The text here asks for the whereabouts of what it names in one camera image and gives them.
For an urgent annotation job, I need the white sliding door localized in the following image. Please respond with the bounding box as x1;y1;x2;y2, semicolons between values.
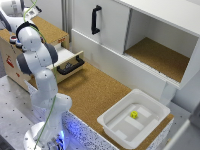
72;0;131;55

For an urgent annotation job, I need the black drawer handle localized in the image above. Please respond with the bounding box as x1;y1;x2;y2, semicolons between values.
56;54;86;76

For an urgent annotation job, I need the white cabinet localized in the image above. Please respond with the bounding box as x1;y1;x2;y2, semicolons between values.
70;0;200;108

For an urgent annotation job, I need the blue button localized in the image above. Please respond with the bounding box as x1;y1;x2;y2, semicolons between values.
15;41;24;49

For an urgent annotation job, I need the yellow block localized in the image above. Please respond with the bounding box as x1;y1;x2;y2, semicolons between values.
129;110;139;120

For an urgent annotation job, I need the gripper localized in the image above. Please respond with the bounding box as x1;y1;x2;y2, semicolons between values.
24;3;43;20

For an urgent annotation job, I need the black door handle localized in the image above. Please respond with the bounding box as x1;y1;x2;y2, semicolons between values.
90;4;103;36

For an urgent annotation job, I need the wooden drawer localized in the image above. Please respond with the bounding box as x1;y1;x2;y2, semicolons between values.
47;46;86;85

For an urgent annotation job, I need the wooden drawer box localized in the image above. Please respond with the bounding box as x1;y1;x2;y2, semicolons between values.
0;15;72;92

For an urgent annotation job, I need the green cable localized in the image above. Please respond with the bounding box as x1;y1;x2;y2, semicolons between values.
22;0;60;150

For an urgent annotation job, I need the red button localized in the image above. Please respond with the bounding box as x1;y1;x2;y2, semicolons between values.
9;35;19;45

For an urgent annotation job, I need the white plastic box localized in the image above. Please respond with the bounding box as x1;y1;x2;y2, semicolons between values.
96;88;171;150

